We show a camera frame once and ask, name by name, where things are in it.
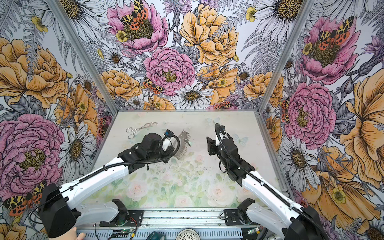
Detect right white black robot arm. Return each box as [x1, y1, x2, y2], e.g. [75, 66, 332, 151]
[207, 124, 329, 240]

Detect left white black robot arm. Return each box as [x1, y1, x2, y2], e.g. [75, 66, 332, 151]
[37, 130, 181, 239]

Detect silver metal scissors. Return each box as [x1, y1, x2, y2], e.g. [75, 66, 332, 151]
[126, 122, 158, 140]

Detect dark teal device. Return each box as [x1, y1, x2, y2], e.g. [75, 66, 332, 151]
[146, 232, 166, 240]

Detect white patterned round object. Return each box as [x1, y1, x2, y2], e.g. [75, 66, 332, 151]
[175, 229, 201, 240]

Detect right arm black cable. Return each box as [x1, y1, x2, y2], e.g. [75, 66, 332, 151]
[214, 122, 331, 240]

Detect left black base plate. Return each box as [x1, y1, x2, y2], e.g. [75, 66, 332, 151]
[99, 210, 144, 227]

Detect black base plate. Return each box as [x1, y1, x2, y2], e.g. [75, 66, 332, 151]
[222, 209, 259, 226]
[99, 210, 144, 227]

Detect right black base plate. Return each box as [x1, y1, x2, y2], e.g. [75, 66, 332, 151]
[222, 209, 259, 226]

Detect aluminium front rail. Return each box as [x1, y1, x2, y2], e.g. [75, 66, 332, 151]
[74, 207, 289, 240]

